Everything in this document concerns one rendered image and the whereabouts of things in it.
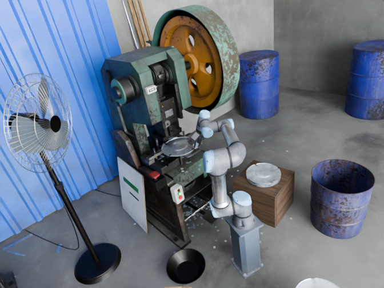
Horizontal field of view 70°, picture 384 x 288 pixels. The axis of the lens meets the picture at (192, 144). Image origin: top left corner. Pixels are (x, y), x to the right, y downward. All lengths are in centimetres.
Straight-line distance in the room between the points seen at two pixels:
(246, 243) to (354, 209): 83
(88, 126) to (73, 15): 108
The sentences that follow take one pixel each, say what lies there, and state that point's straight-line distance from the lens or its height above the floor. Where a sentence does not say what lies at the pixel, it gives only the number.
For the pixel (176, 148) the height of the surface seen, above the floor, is 79.
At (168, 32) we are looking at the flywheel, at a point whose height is 157.
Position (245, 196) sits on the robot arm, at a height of 67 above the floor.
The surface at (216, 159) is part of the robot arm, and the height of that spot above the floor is 107.
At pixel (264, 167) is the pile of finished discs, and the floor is 39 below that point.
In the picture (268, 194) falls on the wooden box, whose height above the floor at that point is 35.
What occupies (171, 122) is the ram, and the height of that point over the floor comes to 99.
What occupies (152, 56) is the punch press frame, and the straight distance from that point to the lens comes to 197.
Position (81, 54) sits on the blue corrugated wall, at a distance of 301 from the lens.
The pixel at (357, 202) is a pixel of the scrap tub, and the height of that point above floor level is 39.
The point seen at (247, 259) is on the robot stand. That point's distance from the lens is 208.
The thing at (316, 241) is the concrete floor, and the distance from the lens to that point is 246.
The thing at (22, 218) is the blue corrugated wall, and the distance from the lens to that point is 329.
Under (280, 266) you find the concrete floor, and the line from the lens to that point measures 229.
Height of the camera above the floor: 186
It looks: 30 degrees down
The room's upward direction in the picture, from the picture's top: 10 degrees counter-clockwise
